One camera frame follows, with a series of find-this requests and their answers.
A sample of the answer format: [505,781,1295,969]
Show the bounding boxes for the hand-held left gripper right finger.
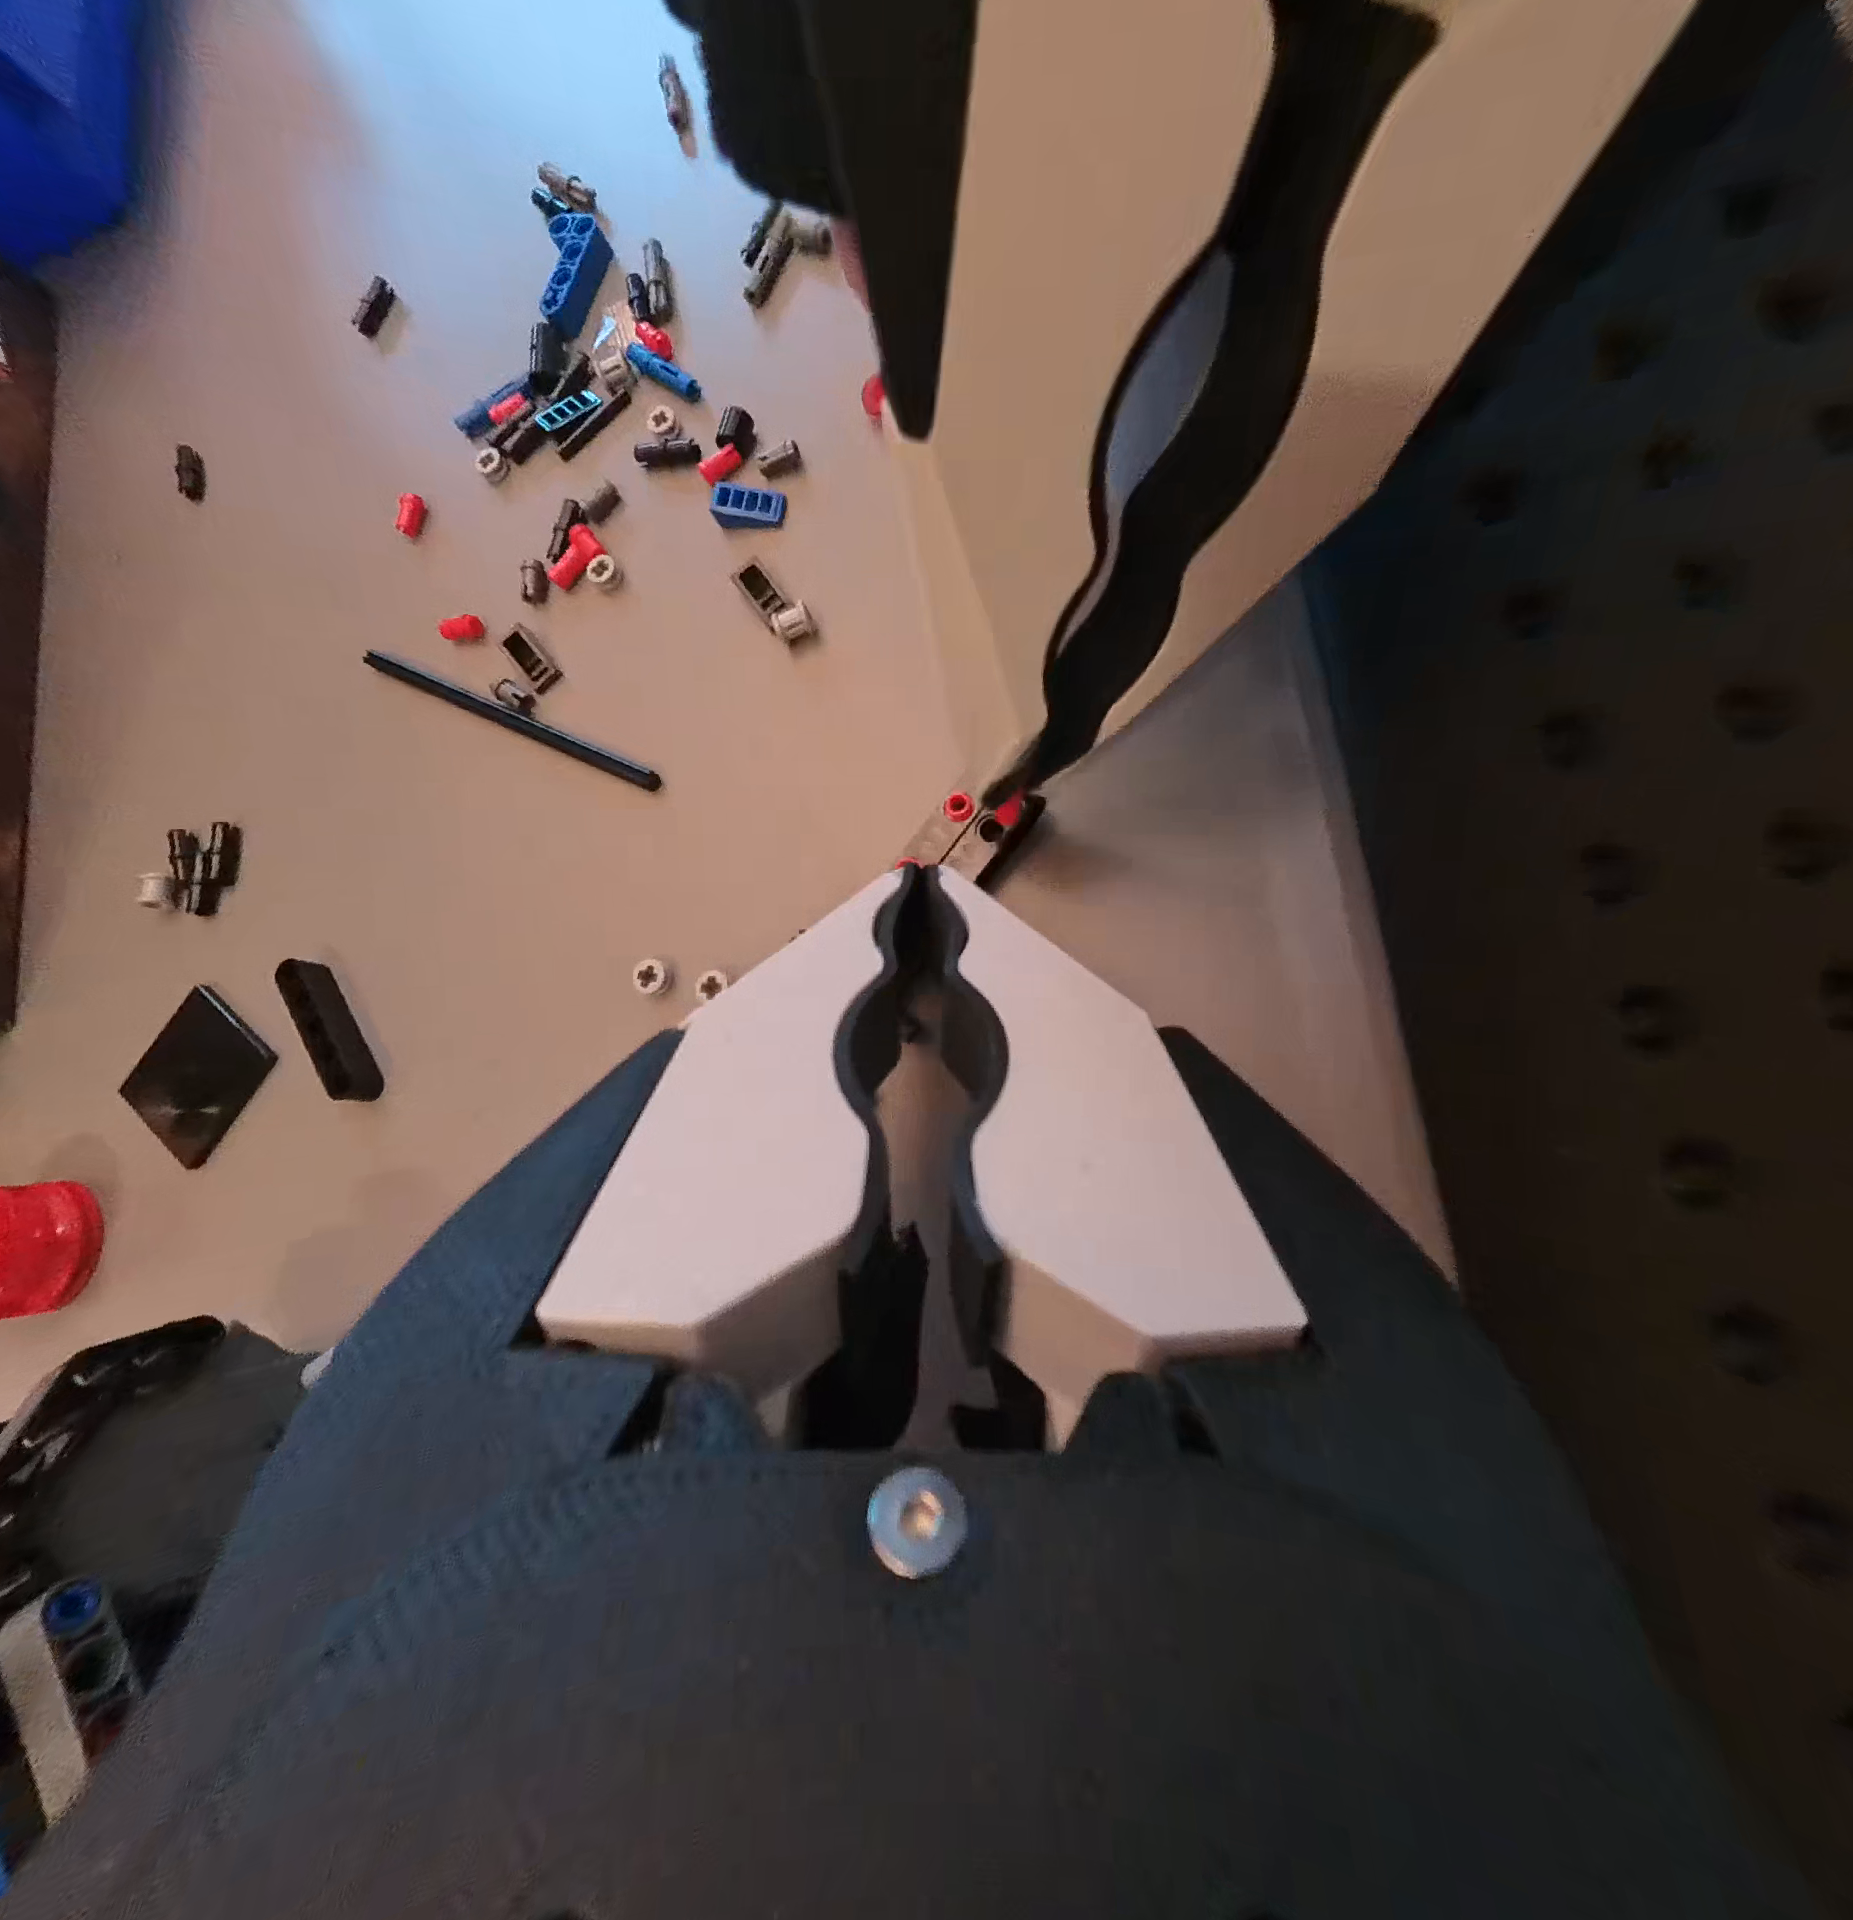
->
[925,865,1309,1443]

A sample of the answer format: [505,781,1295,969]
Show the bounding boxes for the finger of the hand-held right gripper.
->
[925,0,1275,797]
[1000,0,1703,817]

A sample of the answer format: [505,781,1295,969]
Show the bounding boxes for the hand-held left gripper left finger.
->
[536,865,930,1449]

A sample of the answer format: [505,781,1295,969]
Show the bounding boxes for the black beam assembly red pins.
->
[892,789,1051,891]

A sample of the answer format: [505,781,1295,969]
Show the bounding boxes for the light grey desk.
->
[0,0,1462,1443]

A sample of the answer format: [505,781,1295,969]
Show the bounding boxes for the pile of small toy bricks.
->
[452,53,839,654]

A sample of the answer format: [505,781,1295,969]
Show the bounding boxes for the black short beam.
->
[275,955,390,1102]

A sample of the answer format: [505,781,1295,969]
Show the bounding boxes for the long black axle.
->
[366,647,666,794]

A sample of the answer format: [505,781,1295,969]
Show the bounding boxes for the black square tile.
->
[115,983,282,1172]

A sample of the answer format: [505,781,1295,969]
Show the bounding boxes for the dark dimpled panel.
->
[1300,0,1853,1920]

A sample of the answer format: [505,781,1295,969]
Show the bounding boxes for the red wheel hub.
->
[0,1182,109,1325]

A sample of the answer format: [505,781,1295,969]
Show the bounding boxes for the black blue toy car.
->
[0,1318,320,1890]

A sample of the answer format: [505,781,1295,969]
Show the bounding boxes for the blue storage bin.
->
[0,0,179,272]

